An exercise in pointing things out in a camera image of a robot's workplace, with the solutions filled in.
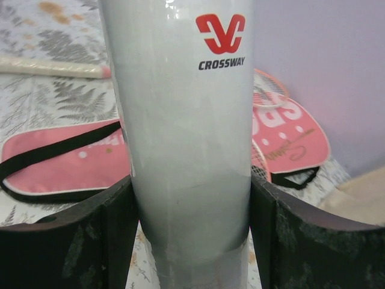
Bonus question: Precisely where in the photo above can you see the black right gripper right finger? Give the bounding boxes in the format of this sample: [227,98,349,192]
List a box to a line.
[250,173,384,288]

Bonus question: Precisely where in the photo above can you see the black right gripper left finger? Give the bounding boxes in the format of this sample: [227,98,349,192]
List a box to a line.
[1,177,138,288]

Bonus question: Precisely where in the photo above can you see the white shuttlecock tube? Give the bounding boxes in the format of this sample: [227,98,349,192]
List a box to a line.
[99,1,254,288]

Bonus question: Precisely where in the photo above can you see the beige canvas tote bag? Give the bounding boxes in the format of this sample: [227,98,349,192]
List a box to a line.
[318,167,384,226]

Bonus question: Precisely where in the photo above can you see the pink racket near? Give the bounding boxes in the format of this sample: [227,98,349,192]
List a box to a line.
[1,56,271,181]

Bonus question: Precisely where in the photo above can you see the pink racket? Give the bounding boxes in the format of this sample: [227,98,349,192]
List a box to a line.
[253,69,289,108]
[1,56,271,181]

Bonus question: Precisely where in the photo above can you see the pink racket bag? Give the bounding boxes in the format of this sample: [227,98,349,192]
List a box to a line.
[1,93,330,202]

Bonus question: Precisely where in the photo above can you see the pink racket far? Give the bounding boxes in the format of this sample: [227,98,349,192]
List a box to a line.
[253,69,289,108]

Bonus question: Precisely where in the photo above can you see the floral table cloth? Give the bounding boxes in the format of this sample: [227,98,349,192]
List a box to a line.
[1,1,350,288]

